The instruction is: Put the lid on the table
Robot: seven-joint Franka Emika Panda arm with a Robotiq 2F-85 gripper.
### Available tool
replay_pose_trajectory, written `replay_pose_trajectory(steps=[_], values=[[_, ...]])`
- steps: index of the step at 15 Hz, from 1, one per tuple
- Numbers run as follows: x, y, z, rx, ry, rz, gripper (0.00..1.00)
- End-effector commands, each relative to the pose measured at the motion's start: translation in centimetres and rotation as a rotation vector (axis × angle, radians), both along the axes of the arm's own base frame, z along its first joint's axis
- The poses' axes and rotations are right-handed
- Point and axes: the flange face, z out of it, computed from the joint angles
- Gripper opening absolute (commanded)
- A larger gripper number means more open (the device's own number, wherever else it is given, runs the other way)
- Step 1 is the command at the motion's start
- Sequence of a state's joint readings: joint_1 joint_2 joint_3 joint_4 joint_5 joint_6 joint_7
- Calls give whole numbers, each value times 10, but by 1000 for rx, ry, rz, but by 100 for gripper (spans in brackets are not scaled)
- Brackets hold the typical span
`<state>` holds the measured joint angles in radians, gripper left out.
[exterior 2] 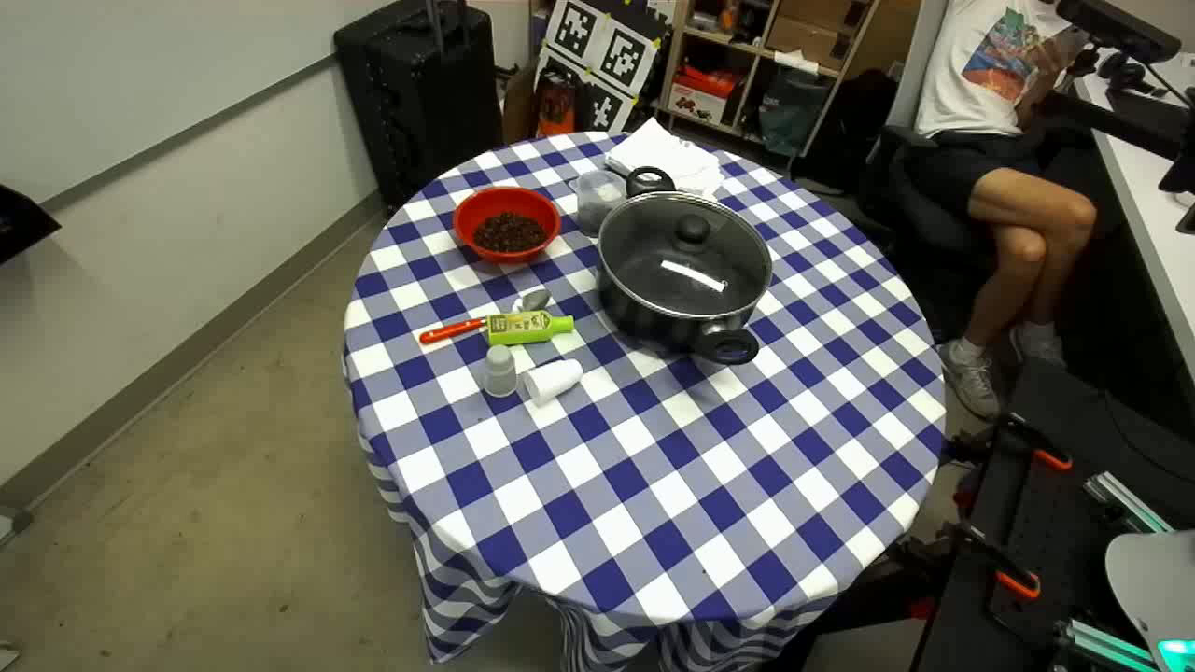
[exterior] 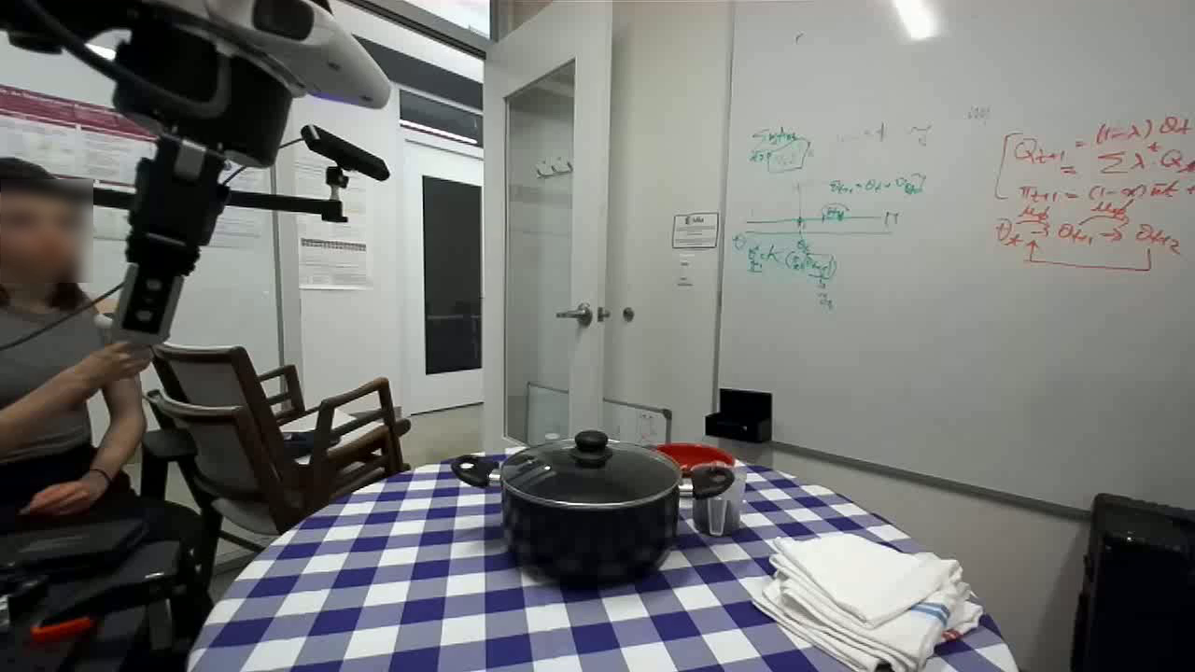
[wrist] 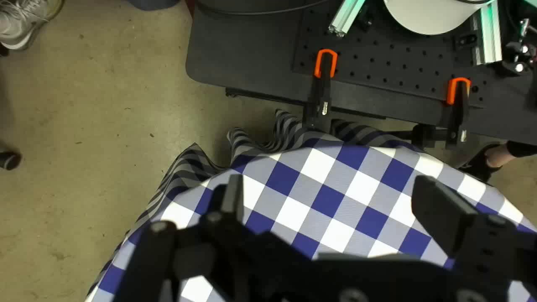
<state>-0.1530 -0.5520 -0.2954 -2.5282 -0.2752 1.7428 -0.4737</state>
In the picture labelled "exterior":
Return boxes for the red bowl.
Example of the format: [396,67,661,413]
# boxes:
[659,445,737,474]

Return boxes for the black cabinet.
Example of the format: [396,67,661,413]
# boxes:
[1072,493,1195,672]

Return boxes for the wooden chair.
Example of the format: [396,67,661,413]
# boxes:
[146,347,410,539]

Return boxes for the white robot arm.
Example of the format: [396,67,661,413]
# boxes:
[0,0,389,343]

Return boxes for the whiteboard with writing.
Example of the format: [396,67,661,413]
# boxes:
[722,0,1195,507]

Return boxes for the seated person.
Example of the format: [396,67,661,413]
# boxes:
[0,157,150,530]

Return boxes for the black camera on boom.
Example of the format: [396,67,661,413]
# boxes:
[96,124,389,225]

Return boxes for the black box on ledge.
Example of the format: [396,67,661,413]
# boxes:
[707,389,773,445]

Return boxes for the folded white towels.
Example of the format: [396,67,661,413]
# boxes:
[750,533,981,672]

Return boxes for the white door with handle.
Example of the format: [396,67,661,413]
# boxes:
[481,0,618,449]

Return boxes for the black cooking pot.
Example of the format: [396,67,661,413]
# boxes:
[453,452,679,592]

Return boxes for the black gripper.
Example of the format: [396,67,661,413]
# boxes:
[115,138,229,343]

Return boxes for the glass pot lid black knob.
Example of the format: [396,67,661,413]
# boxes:
[500,431,679,511]

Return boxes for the black bag with tools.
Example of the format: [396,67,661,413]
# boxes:
[0,503,214,672]

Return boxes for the blue white checkered tablecloth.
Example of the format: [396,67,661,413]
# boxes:
[183,449,1025,672]

